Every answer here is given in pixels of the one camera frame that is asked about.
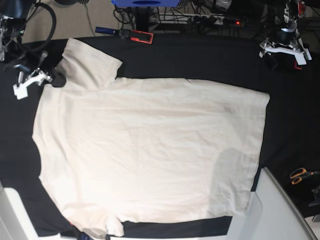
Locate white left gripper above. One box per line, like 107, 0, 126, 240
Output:
259, 39, 312, 72

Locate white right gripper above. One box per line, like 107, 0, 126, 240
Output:
13, 67, 67, 100

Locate white T-shirt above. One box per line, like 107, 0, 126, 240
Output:
32, 38, 270, 239

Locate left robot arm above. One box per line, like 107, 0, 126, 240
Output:
259, 0, 312, 71

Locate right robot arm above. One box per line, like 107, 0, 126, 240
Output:
0, 0, 66, 100

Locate red black top clamp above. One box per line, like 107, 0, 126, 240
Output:
95, 26, 154, 44

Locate blue box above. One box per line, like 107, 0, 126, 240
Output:
111, 0, 180, 8

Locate white power strip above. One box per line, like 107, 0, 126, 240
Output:
149, 12, 225, 25

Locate white left side board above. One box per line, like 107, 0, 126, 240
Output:
0, 178, 61, 240

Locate orange handled scissors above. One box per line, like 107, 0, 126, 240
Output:
289, 167, 320, 185

